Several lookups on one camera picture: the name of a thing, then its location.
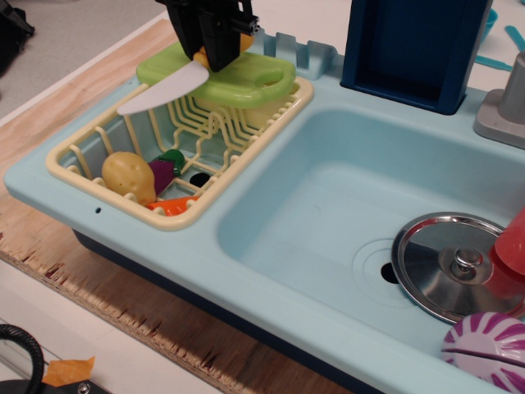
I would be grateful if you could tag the orange toy carrot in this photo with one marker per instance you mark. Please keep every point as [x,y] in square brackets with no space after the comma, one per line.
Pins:
[172,207]

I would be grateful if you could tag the red plastic cup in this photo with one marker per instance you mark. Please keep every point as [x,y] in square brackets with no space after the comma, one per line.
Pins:
[507,253]

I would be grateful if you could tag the orange tape piece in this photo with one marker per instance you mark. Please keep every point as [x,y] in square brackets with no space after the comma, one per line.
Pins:
[64,372]

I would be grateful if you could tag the purple toy eggplant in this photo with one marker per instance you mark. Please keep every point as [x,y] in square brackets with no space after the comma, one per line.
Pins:
[166,167]

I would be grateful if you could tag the light blue toy sink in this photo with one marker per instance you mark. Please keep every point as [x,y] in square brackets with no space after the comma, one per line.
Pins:
[295,244]

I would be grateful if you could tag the grey toy faucet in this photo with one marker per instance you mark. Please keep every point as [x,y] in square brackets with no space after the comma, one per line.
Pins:
[501,115]

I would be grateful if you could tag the yellow handled white toy knife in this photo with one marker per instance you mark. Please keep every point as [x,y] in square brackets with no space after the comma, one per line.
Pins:
[177,85]

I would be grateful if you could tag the steel pot lid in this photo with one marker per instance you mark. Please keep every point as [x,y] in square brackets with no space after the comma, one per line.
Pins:
[446,263]

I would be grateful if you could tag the black bracket with screw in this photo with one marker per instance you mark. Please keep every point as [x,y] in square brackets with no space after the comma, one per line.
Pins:
[23,386]

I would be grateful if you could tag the dark blue plastic back panel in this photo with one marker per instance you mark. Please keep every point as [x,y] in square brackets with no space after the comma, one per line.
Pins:
[419,53]

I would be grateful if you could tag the yellow toy potato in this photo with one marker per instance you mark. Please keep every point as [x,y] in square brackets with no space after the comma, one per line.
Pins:
[126,172]

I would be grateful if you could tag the cream plastic dish rack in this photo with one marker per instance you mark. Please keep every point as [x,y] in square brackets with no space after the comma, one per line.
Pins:
[217,141]

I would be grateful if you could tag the teal utensil handle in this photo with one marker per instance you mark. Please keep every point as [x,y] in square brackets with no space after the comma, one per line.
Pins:
[516,37]

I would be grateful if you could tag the black object at left edge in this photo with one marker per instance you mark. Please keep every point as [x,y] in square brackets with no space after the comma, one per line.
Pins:
[15,31]

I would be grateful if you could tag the wooden board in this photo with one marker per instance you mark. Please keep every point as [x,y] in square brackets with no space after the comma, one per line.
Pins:
[79,305]

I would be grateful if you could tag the green plastic cutting board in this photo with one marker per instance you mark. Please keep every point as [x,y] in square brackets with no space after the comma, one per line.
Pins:
[250,81]

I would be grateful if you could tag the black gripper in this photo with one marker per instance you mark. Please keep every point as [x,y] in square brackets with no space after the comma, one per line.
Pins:
[221,23]

